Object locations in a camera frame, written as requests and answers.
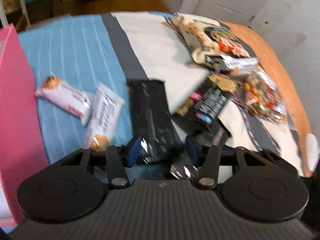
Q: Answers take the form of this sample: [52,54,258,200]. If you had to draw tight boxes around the black snack bar wrapper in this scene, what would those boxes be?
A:
[127,79,183,165]

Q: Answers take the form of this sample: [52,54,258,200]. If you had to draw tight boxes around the white snack bar packet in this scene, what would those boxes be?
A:
[82,83,125,151]
[35,74,94,127]

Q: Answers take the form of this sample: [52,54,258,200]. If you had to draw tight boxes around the instant noodle packet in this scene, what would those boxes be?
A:
[177,16,259,76]

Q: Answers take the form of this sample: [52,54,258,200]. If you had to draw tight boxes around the black cookie snack bag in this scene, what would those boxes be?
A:
[172,74,238,148]

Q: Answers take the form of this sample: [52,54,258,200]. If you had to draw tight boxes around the mixed nuts clear bag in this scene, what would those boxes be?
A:
[236,65,288,123]

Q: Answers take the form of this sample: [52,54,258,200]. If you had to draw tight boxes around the pink storage box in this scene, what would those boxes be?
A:
[1,25,49,228]

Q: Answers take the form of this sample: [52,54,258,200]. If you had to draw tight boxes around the striped colourful bed sheet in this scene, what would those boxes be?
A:
[19,12,318,176]

